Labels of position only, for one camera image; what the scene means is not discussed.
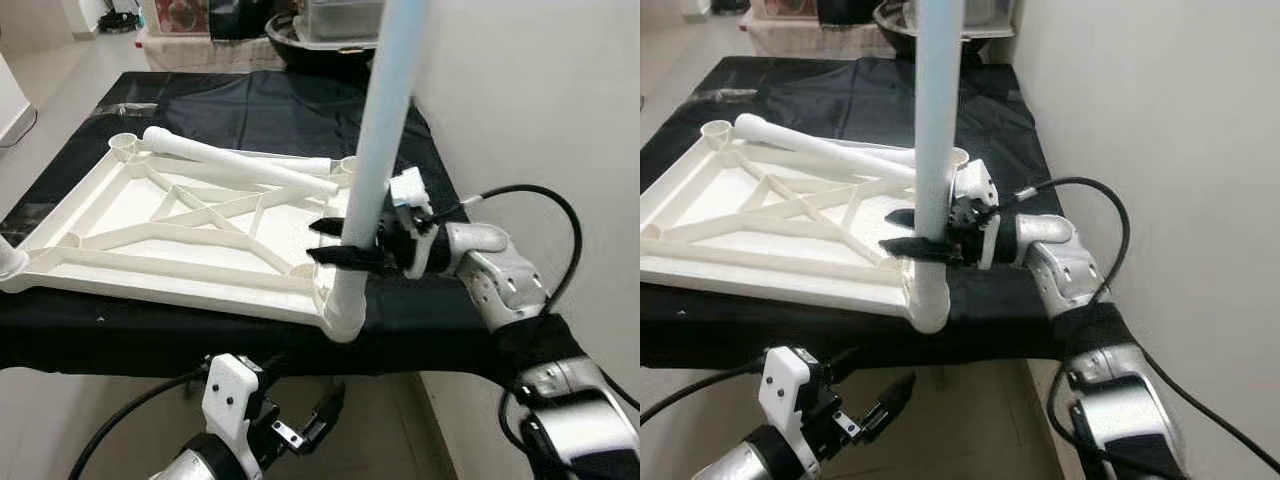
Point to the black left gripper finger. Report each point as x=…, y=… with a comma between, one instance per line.
x=892, y=405
x=325, y=415

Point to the white ribbed plastic table top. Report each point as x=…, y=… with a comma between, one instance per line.
x=150, y=290
x=780, y=285

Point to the black tablecloth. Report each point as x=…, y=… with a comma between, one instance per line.
x=250, y=100
x=850, y=85

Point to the beige cloth covered bench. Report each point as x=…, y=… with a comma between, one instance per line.
x=200, y=55
x=820, y=40

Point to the clear plastic storage box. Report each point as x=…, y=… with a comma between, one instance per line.
x=985, y=18
x=340, y=20

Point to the black bag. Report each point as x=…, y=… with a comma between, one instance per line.
x=848, y=10
x=250, y=18

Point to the crumpled clear plastic film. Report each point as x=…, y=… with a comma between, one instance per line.
x=720, y=93
x=125, y=107

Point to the box with red print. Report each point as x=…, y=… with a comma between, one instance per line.
x=180, y=15
x=785, y=8

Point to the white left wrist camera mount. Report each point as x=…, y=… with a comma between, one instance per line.
x=230, y=395
x=785, y=390

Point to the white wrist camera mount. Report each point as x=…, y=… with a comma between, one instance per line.
x=410, y=185
x=978, y=180
x=230, y=395
x=785, y=390

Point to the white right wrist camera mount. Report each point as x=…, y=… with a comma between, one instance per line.
x=410, y=185
x=978, y=180

